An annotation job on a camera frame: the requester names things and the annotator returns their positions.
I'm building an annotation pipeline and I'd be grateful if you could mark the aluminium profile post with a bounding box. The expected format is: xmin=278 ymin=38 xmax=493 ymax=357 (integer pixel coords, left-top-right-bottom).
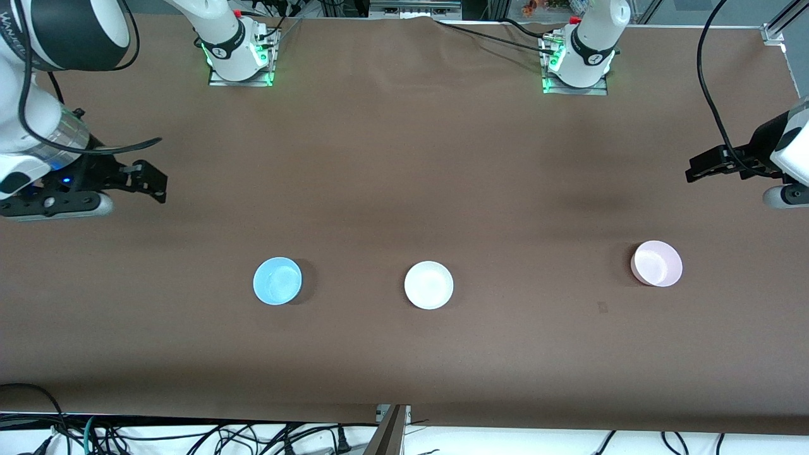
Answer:
xmin=362 ymin=404 xmax=412 ymax=455

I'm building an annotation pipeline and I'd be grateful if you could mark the blue plastic bowl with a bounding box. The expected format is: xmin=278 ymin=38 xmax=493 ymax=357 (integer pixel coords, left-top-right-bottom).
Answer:
xmin=253 ymin=257 xmax=303 ymax=306

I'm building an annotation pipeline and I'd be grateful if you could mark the pink plastic bowl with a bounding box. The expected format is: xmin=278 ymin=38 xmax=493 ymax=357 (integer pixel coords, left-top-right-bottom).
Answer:
xmin=630 ymin=240 xmax=684 ymax=288

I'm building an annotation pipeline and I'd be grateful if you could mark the aluminium corner frame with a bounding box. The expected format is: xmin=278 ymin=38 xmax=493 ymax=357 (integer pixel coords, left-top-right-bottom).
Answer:
xmin=761 ymin=0 xmax=809 ymax=46

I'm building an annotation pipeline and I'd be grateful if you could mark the brown table cloth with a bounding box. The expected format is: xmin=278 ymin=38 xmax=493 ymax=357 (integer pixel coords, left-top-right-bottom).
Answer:
xmin=0 ymin=14 xmax=809 ymax=437

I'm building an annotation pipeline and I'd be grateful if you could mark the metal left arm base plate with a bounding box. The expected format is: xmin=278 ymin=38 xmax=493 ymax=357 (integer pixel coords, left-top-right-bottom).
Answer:
xmin=542 ymin=35 xmax=609 ymax=96

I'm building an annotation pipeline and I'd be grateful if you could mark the white plastic bowl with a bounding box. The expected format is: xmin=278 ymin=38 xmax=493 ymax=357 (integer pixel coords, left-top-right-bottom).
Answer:
xmin=404 ymin=261 xmax=454 ymax=310

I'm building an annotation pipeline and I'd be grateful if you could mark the grey power strip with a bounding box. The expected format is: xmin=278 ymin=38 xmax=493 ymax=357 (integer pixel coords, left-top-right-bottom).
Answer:
xmin=369 ymin=0 xmax=463 ymax=20

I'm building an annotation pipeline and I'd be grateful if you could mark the long black table cable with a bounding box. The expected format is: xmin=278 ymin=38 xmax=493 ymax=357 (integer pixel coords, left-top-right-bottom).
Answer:
xmin=435 ymin=21 xmax=558 ymax=54

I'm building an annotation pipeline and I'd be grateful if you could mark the black looped floor cable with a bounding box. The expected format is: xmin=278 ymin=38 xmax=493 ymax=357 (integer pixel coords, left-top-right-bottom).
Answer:
xmin=0 ymin=383 xmax=69 ymax=455

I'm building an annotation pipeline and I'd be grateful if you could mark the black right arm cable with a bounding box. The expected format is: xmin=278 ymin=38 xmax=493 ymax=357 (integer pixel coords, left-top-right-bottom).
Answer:
xmin=18 ymin=0 xmax=163 ymax=156

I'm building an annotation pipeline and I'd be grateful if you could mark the short black table cable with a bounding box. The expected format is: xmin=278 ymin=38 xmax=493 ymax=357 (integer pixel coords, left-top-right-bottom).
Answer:
xmin=498 ymin=17 xmax=571 ymax=33

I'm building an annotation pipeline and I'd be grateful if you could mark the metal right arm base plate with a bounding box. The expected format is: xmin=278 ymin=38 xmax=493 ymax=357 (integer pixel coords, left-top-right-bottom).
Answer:
xmin=208 ymin=27 xmax=277 ymax=88

